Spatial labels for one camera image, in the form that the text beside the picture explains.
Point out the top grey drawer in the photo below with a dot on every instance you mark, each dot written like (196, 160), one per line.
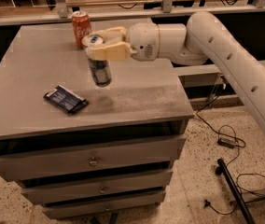
(72, 160)

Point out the black floor stand leg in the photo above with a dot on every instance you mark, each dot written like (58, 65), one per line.
(222, 169)

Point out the grey drawer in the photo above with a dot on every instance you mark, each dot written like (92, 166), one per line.
(98, 186)
(105, 205)
(72, 160)

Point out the wooden shelf with metal rails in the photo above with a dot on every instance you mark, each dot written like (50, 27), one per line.
(19, 12)

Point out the grey drawer cabinet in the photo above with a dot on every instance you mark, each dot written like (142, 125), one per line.
(144, 100)

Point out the orange coca-cola can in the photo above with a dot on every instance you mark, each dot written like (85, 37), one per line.
(81, 25)

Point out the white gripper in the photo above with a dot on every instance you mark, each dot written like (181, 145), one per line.
(143, 41)

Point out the middle grey drawer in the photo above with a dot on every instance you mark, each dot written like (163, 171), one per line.
(98, 186)

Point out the dark blue snack packet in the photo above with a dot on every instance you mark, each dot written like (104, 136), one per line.
(66, 100)

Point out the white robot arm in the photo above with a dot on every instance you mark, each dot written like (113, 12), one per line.
(202, 38)

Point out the bottom grey drawer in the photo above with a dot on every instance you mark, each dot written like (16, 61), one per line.
(105, 205)

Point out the black power adapter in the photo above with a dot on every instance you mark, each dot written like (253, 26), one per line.
(225, 143)

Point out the blue silver redbull can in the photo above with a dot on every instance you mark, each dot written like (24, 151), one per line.
(100, 70)

